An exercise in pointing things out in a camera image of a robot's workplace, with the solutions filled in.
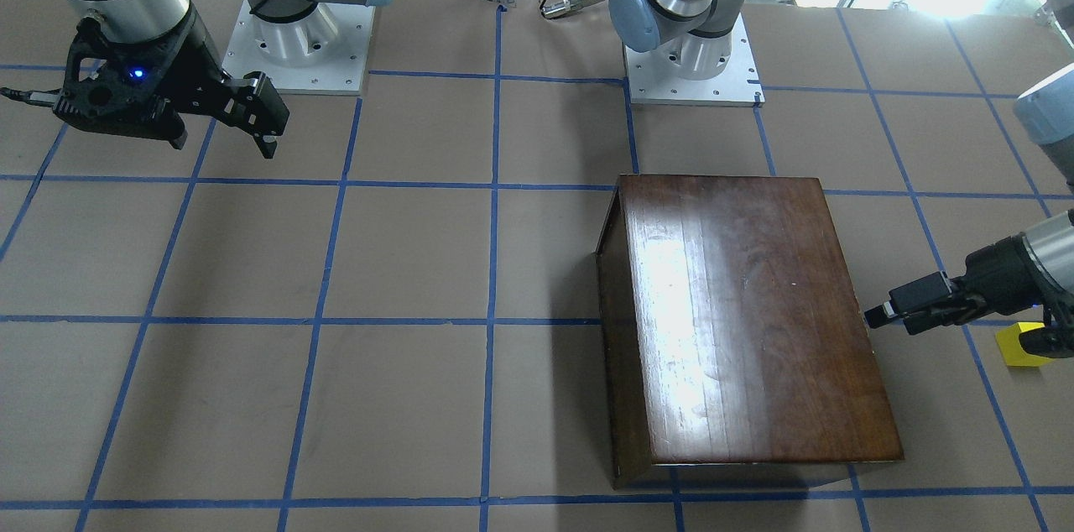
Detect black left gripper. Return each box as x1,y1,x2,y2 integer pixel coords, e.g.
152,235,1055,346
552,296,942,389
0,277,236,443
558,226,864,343
863,238,1050,336

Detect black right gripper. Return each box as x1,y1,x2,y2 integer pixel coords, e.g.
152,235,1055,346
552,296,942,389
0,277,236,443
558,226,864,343
50,8,290,159

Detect dark wooden drawer box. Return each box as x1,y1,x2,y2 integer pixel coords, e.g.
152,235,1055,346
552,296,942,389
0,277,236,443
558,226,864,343
595,174,905,489

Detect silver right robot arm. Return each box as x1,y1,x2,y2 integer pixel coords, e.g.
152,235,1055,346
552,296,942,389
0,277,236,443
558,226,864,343
3,0,392,159

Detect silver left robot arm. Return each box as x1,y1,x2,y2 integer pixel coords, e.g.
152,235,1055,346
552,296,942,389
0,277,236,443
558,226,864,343
863,66,1073,366

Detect yellow block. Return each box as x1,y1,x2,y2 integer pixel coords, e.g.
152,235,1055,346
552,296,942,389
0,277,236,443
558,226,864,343
995,321,1053,368

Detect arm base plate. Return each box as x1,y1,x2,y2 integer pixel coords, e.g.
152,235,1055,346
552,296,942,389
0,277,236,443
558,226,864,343
222,1,378,96
623,16,766,107

